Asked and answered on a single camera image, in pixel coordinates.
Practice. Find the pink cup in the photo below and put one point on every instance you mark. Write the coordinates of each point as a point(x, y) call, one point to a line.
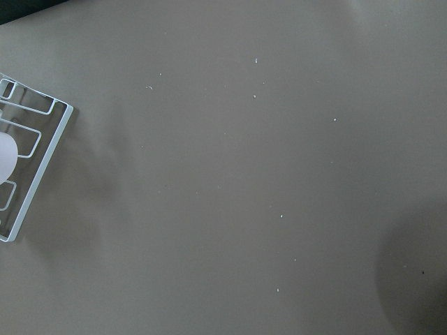
point(9, 156)

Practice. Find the white wire cup rack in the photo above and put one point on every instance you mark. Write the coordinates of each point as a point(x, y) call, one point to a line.
point(36, 122)

